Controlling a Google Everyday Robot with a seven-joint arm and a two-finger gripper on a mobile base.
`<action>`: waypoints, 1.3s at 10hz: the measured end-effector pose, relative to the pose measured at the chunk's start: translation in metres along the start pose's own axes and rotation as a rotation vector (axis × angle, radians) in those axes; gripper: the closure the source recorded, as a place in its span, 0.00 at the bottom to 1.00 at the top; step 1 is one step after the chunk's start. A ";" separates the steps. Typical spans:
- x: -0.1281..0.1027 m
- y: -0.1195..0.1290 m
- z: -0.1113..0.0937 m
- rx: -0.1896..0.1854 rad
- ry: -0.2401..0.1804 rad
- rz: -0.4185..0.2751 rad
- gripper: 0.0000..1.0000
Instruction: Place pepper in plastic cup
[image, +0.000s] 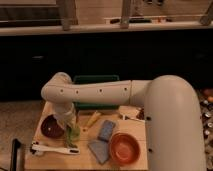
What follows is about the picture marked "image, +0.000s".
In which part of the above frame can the white brush with black bristles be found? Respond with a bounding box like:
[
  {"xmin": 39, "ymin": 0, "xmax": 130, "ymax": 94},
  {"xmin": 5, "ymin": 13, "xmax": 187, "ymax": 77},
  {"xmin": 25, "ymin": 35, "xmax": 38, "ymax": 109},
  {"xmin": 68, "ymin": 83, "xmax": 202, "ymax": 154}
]
[{"xmin": 30, "ymin": 142, "xmax": 80, "ymax": 156}]

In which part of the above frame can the black object at left edge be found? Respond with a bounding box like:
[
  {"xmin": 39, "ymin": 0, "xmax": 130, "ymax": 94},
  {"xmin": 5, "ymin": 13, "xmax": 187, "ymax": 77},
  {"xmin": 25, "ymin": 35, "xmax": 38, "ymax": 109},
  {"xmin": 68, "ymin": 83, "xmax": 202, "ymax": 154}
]
[{"xmin": 10, "ymin": 139, "xmax": 21, "ymax": 171}]

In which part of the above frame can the blue sponge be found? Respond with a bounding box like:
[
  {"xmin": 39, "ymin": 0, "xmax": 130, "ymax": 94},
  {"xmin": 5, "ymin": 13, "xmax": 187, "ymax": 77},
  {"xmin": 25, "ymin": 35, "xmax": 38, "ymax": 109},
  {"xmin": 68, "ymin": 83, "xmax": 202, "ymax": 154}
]
[{"xmin": 98, "ymin": 120, "xmax": 115, "ymax": 141}]

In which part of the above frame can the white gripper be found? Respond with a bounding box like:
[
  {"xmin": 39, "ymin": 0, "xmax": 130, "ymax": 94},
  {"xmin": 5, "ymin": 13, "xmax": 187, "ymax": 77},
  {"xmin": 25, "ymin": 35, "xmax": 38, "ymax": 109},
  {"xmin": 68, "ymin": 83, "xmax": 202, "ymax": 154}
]
[{"xmin": 53, "ymin": 103, "xmax": 76, "ymax": 129}]

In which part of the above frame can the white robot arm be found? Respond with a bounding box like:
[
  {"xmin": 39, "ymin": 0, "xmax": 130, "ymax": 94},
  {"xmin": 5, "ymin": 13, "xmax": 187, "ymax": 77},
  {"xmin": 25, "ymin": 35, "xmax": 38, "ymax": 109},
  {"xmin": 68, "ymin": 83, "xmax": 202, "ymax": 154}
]
[{"xmin": 41, "ymin": 72, "xmax": 206, "ymax": 171}]

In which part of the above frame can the grey-blue cloth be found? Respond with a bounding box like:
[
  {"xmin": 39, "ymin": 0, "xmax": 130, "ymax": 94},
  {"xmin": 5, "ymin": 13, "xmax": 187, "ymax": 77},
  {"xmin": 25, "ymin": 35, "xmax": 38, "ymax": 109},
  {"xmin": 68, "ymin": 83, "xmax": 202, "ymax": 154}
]
[{"xmin": 88, "ymin": 140, "xmax": 109, "ymax": 165}]

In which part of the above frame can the orange bowl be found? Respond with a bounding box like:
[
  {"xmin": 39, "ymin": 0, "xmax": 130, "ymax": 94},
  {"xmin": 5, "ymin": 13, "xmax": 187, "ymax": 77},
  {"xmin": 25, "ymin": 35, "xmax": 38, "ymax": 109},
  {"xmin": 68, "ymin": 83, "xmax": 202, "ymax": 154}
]
[{"xmin": 109, "ymin": 133, "xmax": 141, "ymax": 166}]

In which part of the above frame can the dark red bowl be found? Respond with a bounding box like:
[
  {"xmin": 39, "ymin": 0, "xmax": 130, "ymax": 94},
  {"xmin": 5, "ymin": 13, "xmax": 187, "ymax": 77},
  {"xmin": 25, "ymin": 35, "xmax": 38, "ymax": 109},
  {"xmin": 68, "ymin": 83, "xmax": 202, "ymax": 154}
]
[{"xmin": 41, "ymin": 115, "xmax": 64, "ymax": 139}]

